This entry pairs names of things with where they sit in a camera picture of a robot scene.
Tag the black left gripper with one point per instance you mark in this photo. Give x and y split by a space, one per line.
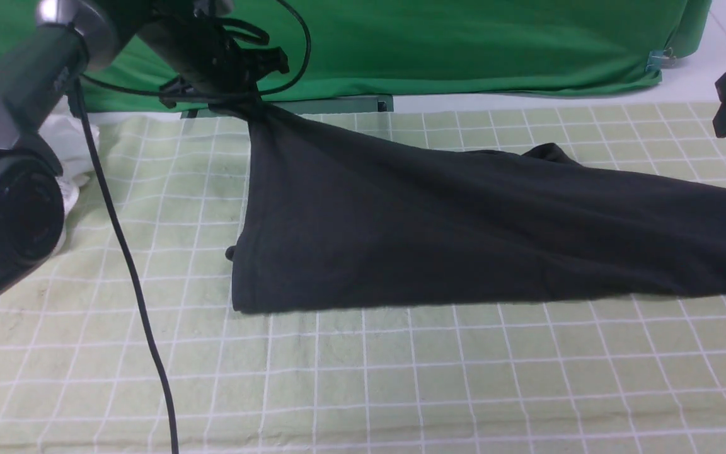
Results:
211 66

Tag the dark gray long-sleeved shirt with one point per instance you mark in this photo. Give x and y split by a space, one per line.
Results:
341 219

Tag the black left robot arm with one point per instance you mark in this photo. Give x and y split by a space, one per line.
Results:
71 38

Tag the blue binder clip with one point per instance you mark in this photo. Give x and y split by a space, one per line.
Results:
660 59

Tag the green backdrop cloth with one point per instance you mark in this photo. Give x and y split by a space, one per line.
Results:
548 48

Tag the dark green metal base bar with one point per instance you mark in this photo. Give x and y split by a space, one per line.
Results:
308 109

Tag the white crumpled garment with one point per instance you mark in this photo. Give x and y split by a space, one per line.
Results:
65 135

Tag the light green checkered table mat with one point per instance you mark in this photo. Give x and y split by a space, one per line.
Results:
625 375

